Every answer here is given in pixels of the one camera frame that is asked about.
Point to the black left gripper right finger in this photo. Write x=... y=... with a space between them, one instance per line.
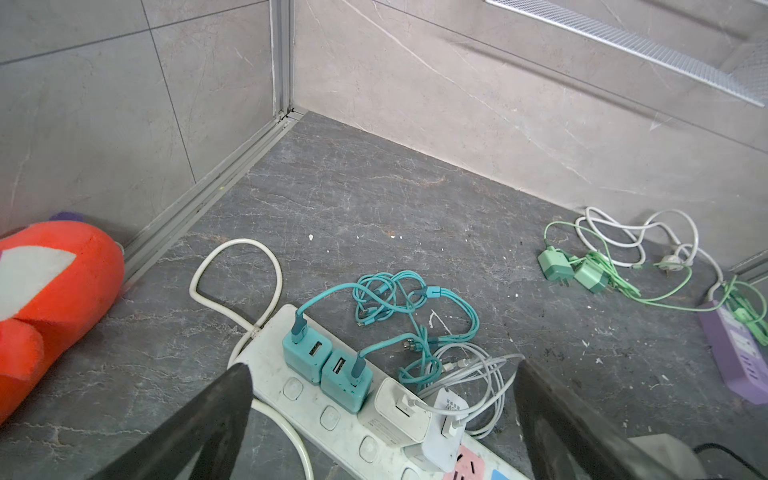
x=561 y=431

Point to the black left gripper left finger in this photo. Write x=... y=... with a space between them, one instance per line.
x=208 y=430

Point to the white square charger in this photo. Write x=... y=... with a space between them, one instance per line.
x=673 y=454

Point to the white charger with label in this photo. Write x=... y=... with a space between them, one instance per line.
x=439 y=450

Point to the white multicolour power strip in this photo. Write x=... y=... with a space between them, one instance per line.
x=337 y=432

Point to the teal charger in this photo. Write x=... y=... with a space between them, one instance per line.
x=338 y=384
x=308 y=355

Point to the purple power strip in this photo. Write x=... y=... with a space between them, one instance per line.
x=736 y=354

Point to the beige labelled charger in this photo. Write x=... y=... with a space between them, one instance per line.
x=395 y=415

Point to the green charger right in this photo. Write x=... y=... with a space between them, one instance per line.
x=591 y=275

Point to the green charger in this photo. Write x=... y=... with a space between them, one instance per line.
x=591 y=275
x=556 y=265

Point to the green charger left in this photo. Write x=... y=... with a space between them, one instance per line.
x=556 y=265

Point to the red plush toy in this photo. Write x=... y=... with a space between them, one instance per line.
x=59 y=278

